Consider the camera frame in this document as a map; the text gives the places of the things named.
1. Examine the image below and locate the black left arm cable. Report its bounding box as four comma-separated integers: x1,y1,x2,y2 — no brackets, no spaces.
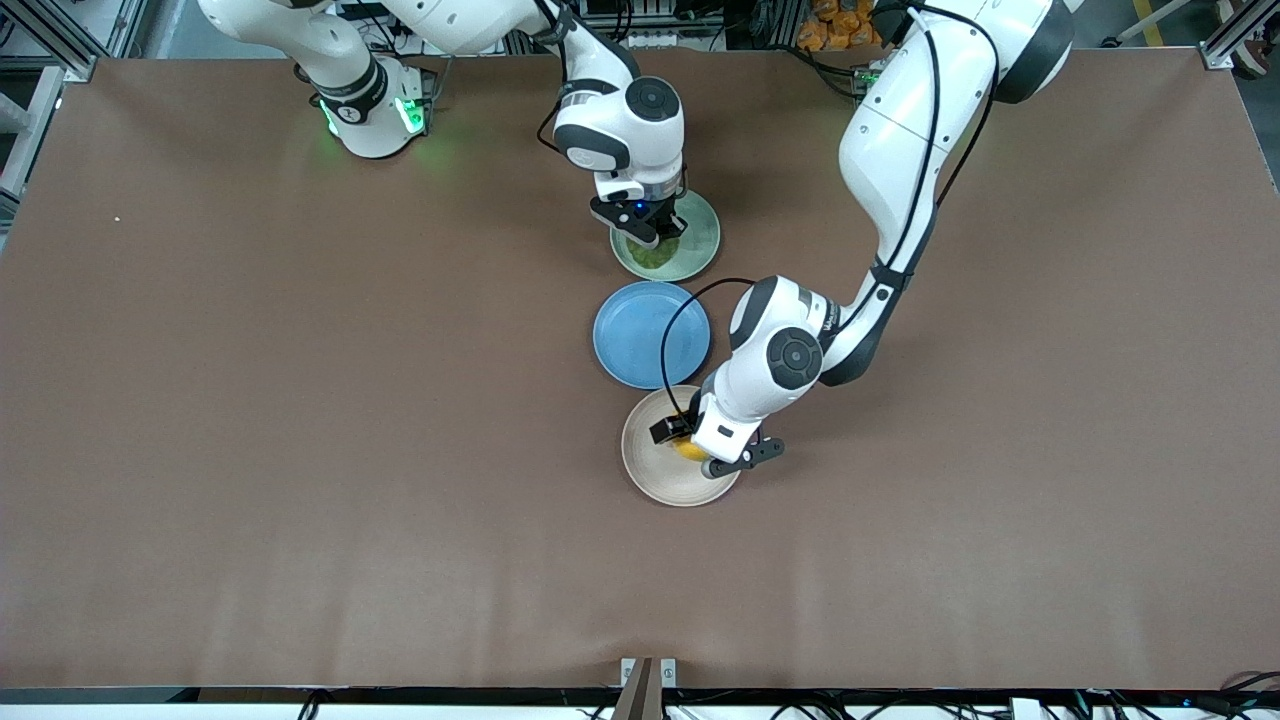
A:
660,0,1001,421

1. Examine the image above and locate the pale green plate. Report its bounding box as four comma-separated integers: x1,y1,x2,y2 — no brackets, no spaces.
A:
608,188,721,283

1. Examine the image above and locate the black base cable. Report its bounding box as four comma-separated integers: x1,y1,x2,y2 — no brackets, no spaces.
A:
798,45,866,98

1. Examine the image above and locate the metal table edge bracket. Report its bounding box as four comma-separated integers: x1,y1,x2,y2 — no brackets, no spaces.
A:
620,657,678,720

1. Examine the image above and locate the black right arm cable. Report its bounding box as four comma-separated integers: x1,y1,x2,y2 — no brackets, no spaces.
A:
536,10,581,153

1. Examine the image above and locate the green lettuce leaf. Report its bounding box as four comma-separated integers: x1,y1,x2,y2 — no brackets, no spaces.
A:
625,235,691,271

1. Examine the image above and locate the bag of orange fruit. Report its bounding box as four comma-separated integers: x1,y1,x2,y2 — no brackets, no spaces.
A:
797,0,881,51

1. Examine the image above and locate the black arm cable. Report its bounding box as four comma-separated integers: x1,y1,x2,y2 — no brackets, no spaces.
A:
660,0,1001,421
536,10,581,153

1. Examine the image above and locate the beige plate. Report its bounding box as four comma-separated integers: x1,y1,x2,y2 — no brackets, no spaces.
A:
621,385,743,508

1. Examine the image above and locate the blue plate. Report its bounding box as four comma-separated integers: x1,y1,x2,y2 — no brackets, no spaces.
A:
593,280,712,390

